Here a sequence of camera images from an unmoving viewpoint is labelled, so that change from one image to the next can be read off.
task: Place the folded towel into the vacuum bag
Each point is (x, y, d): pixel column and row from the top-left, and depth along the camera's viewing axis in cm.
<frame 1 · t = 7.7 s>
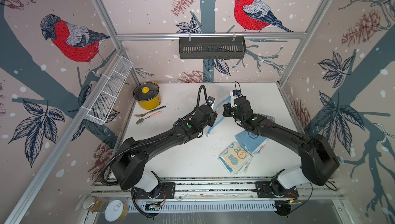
left hand: (214, 108, 82), fingers open
right hand: (223, 103, 87), fingers closed
yellow electric pot: (153, 104, 106), point 4 cm above the table
glass lid yellow knob: (146, 91, 102), point 13 cm above the table
green handled fork: (143, 114, 103), point 2 cm above the table
pink handled spoon: (141, 120, 102), on the table
blue folded towel: (251, 141, 90), point 3 cm above the table
bunny print folded towel: (235, 159, 83), point 3 cm above the table

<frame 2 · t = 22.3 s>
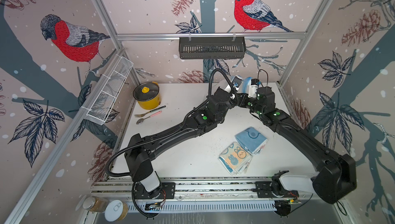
left hand: (236, 81, 67), fingers closed
right hand: (235, 92, 79), fingers closed
the named things where they were.

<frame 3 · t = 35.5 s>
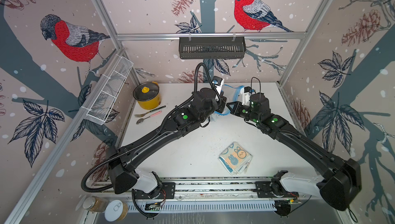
left hand: (226, 90, 66), fingers closed
right hand: (226, 102, 76), fingers closed
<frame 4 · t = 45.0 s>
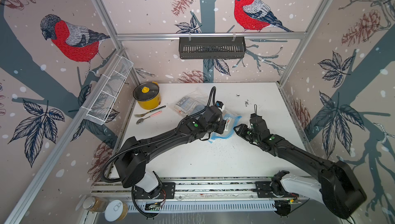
left hand: (227, 120, 78), fingers closed
right hand: (235, 126, 86), fingers open
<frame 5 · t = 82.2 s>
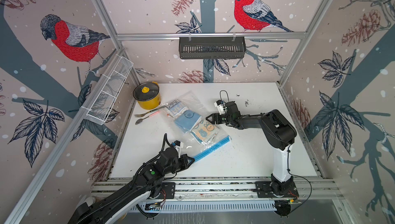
left hand: (197, 159, 79), fingers closed
right hand: (211, 116, 99), fingers open
